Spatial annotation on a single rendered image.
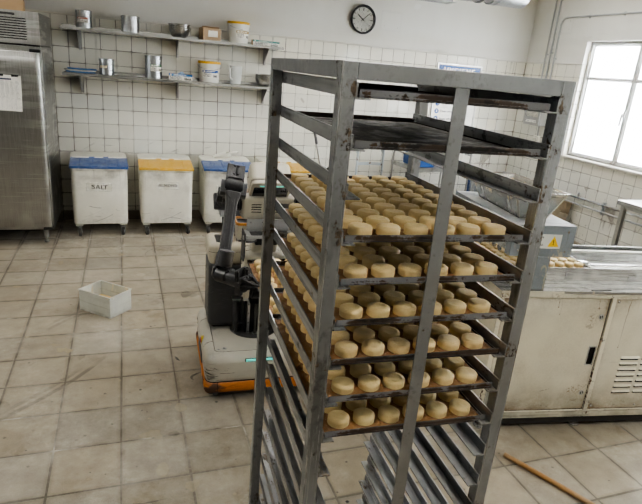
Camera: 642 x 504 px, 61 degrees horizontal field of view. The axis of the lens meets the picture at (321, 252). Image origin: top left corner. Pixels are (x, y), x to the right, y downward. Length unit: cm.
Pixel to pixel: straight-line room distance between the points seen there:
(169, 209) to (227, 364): 312
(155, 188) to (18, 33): 177
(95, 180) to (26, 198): 65
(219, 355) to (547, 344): 175
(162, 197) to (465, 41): 421
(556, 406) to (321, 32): 485
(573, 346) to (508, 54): 534
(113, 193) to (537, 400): 434
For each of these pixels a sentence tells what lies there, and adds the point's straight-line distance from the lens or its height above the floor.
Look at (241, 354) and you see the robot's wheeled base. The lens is 311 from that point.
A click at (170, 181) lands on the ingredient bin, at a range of 588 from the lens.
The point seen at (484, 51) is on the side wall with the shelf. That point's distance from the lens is 775.
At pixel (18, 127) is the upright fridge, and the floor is 109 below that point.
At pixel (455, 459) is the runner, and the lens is 158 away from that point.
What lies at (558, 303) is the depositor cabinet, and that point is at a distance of 306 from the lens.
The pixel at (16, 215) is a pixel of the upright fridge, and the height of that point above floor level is 30.
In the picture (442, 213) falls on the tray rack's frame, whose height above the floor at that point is 155.
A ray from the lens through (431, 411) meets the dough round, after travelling 137.
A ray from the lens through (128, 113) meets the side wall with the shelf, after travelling 642.
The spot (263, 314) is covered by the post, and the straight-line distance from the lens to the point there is 175.
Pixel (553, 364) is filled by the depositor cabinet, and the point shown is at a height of 41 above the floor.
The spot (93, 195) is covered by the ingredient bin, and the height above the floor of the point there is 43.
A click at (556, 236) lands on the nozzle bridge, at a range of 289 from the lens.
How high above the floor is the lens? 180
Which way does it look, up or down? 18 degrees down
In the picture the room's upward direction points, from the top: 5 degrees clockwise
